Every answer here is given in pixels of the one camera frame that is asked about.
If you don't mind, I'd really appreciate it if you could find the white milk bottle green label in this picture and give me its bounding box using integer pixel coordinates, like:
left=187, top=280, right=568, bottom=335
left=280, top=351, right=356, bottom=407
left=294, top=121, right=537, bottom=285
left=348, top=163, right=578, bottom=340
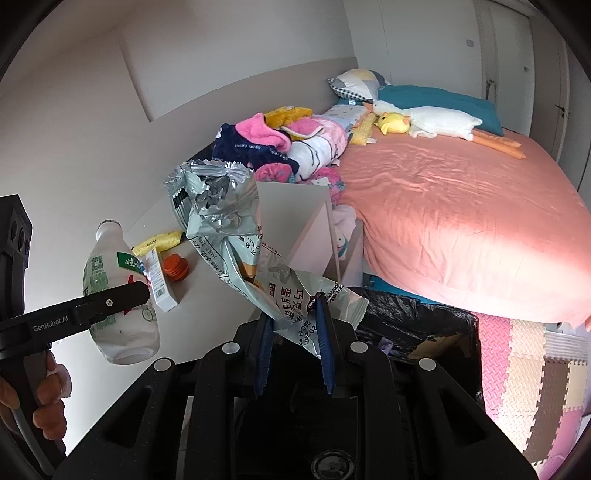
left=83, top=220, right=160, bottom=365

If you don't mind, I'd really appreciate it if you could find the long white barcode box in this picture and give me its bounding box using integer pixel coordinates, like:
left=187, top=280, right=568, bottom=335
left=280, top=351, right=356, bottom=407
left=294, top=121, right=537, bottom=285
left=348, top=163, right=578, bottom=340
left=143, top=248, right=178, bottom=313

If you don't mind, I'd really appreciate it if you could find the orange plastic cap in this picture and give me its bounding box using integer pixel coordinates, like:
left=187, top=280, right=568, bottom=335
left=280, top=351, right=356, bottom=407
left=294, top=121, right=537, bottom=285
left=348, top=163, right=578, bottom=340
left=163, top=254, right=189, bottom=282

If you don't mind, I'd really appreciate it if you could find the silver snack bag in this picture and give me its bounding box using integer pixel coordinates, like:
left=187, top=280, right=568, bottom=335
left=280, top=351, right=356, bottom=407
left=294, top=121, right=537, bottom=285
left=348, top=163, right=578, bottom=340
left=165, top=159, right=369, bottom=356

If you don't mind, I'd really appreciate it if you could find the black trash bag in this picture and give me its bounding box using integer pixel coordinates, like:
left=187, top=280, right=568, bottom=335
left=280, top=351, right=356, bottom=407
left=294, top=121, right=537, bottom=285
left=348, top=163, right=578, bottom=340
left=353, top=287, right=485, bottom=407

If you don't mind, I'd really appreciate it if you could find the white bedroom door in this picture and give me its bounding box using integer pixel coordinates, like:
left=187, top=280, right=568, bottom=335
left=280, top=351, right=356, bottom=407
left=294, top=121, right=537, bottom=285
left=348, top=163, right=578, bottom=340
left=480, top=1, right=535, bottom=136

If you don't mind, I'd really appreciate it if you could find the person left hand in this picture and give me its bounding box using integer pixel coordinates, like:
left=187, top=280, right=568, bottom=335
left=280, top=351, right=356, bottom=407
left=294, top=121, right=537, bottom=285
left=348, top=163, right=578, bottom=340
left=1, top=351, right=67, bottom=441

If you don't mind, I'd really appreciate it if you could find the foam floor mat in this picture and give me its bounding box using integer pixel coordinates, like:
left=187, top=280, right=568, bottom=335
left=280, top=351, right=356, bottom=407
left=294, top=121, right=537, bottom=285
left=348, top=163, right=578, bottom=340
left=477, top=314, right=590, bottom=479

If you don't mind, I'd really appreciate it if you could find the yellow snack packet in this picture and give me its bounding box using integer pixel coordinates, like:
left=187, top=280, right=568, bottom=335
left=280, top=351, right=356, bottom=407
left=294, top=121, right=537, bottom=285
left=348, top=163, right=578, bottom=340
left=131, top=230, right=183, bottom=257

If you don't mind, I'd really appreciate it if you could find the pink bed sheet mattress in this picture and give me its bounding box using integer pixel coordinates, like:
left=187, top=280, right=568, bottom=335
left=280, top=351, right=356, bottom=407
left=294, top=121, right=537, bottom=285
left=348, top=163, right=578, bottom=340
left=339, top=134, right=590, bottom=327

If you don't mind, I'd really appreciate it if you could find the navy blue patterned blanket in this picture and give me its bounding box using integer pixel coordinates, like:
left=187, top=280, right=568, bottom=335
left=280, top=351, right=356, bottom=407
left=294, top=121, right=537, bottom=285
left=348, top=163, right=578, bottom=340
left=211, top=123, right=300, bottom=175

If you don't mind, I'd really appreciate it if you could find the pink fleece garment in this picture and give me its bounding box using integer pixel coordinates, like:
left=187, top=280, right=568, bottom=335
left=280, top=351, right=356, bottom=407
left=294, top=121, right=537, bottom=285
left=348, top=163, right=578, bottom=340
left=235, top=112, right=291, bottom=153

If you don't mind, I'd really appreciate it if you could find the white goose plush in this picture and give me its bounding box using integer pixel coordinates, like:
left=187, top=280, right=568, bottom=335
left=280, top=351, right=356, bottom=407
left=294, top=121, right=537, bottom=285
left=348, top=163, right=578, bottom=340
left=366, top=100, right=526, bottom=160

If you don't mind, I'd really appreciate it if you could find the yellow duck plush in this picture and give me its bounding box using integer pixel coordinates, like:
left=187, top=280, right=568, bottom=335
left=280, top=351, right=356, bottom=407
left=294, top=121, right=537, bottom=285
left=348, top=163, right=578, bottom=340
left=375, top=112, right=411, bottom=135

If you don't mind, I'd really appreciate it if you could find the teal pillow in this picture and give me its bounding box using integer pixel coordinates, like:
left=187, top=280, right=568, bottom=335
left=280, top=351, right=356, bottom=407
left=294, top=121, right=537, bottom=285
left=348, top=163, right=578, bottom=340
left=378, top=85, right=504, bottom=136

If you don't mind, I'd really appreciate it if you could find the checkered patchwork pillow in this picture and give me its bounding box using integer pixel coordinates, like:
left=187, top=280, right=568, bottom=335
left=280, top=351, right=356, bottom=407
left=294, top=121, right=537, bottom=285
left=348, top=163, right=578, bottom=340
left=328, top=69, right=390, bottom=103

